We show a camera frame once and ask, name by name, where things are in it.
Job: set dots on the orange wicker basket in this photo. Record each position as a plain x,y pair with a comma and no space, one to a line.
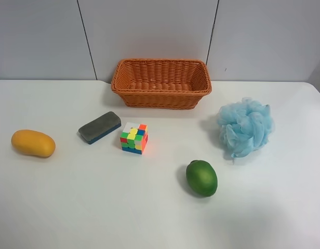
161,83

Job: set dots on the green lemon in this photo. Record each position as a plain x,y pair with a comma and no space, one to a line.
202,178

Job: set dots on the multicoloured puzzle cube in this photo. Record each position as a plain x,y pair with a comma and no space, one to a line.
134,138

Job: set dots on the grey blue whiteboard eraser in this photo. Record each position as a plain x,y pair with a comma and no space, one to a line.
100,127

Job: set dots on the light blue bath pouf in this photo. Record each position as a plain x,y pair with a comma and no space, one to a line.
245,126

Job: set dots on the yellow mango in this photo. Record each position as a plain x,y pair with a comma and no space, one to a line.
33,143

